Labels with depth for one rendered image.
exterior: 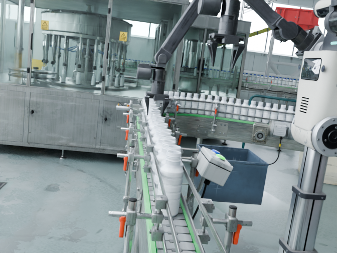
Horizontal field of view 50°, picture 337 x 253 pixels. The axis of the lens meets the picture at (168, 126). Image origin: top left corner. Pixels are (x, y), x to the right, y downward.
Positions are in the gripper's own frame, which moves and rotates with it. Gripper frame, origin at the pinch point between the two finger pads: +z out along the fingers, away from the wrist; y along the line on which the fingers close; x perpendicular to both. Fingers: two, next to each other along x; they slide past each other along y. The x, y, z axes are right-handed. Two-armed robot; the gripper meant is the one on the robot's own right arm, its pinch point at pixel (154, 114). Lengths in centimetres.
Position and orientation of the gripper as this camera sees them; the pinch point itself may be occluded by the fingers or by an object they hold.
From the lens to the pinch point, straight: 160.9
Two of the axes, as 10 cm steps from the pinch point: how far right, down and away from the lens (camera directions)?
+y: -9.9, -1.1, -1.2
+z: -1.3, 9.8, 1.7
